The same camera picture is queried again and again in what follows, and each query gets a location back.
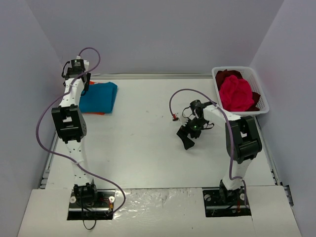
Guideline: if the white plastic laundry basket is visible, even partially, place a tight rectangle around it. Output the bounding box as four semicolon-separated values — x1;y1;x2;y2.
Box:
212;66;270;116

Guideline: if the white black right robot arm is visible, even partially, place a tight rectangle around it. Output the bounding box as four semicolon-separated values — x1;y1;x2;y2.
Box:
177;100;262;204

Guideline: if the teal blue t shirt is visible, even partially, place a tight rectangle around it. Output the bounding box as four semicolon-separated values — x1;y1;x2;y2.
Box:
79;82;118;114

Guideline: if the pink magenta t shirt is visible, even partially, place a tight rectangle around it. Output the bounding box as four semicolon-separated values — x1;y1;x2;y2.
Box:
219;75;254;112

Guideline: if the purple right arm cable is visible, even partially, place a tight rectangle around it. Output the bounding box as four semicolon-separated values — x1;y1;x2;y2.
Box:
169;88;250;208

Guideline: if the folded orange t shirt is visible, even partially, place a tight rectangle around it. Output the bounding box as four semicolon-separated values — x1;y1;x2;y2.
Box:
84;81;105;116

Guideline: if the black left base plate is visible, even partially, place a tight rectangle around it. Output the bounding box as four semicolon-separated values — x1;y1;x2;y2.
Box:
67;190;115;221

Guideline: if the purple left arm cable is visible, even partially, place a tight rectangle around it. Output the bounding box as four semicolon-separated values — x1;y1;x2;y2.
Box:
36;47;126;215

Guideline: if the dark maroon t shirt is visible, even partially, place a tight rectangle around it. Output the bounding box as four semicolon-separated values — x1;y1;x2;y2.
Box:
216;70;260;112

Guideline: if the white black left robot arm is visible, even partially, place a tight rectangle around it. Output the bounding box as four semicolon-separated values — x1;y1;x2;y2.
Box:
51;56;99;206

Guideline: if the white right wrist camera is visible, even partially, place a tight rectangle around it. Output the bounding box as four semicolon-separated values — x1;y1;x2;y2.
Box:
171;113;191;126

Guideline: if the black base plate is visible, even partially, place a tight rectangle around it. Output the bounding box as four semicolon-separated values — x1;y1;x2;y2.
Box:
202;188;251;218
67;190;115;221

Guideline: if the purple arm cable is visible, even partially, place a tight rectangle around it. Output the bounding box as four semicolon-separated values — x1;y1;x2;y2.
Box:
169;88;250;208
36;47;126;215

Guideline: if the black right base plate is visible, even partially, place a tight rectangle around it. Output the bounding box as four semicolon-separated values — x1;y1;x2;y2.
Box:
202;188;251;218

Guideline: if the white front cover board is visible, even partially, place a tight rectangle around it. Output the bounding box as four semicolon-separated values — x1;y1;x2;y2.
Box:
19;186;300;237

